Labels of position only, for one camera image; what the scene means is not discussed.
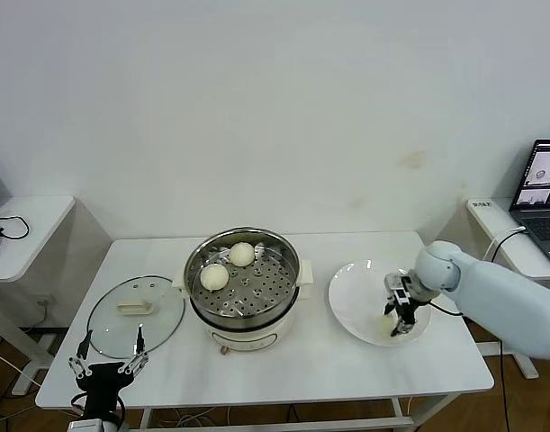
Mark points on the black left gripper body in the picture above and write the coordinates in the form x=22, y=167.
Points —
x=105, y=378

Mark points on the white label sticker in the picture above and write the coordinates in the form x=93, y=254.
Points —
x=481, y=206

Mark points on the white table leg frame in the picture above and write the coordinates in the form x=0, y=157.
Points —
x=274, y=422

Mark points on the perforated steel steamer basket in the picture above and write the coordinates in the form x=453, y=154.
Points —
x=265, y=288

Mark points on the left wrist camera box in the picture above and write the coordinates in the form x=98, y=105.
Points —
x=85, y=426

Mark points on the grey laptop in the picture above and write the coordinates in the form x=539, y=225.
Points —
x=538, y=225

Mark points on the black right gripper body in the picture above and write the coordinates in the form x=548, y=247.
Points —
x=416, y=294

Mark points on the white side desk with sticker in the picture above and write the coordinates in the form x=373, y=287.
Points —
x=486, y=220

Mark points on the white wall outlet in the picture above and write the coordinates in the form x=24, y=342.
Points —
x=42, y=299

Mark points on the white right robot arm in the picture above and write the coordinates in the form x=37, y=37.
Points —
x=495, y=297

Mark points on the cream electric cooking pot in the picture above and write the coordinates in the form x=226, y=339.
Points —
x=247, y=337

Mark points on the white steamed baozi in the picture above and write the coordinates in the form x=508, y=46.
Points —
x=214, y=276
x=382, y=326
x=241, y=254

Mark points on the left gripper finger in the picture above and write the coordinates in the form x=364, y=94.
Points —
x=139, y=342
x=83, y=347

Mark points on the round white plate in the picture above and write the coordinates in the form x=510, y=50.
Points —
x=351, y=297

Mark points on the round glass pot lid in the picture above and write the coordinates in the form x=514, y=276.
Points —
x=137, y=308

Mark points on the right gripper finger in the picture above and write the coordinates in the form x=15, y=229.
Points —
x=406, y=321
x=388, y=308

